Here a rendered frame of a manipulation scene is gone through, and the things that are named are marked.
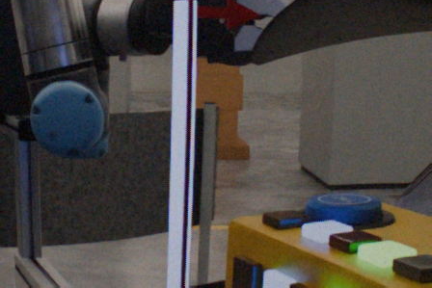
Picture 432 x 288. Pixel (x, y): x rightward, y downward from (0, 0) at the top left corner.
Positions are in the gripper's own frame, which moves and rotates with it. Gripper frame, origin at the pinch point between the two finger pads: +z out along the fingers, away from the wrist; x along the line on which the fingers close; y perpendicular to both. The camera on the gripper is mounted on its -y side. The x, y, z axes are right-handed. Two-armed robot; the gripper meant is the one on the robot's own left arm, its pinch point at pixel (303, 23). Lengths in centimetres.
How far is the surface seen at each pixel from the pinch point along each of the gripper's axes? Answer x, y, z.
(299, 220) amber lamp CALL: 14.9, -41.5, 18.6
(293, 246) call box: 16, -44, 20
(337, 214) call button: 14.6, -40.4, 20.1
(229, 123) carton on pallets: 6, 702, -383
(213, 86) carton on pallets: -30, 688, -397
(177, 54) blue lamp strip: 5.8, -23.7, 0.2
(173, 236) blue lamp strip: 19.5, -22.2, 0.1
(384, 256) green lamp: 15, -47, 25
